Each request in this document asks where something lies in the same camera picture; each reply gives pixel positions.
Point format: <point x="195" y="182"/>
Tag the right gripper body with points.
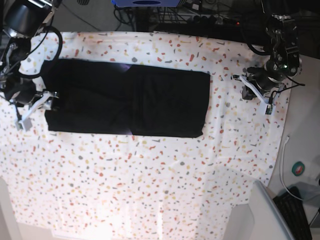
<point x="19" y="90"/>

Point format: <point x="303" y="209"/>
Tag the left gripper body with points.
<point x="264" y="80"/>

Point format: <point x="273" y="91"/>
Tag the black t-shirt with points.
<point x="126" y="99"/>

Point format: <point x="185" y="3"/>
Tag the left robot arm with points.
<point x="282" y="47"/>

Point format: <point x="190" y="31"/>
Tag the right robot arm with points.
<point x="24" y="20"/>

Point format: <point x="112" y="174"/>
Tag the green tape roll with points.
<point x="298" y="169"/>

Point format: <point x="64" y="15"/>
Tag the terrazzo pattern tablecloth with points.
<point x="96" y="186"/>

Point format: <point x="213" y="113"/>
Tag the black keyboard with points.
<point x="293" y="213"/>

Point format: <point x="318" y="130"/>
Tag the grey plastic bin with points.
<point x="259" y="219"/>

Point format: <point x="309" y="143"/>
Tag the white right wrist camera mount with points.
<point x="43" y="100"/>

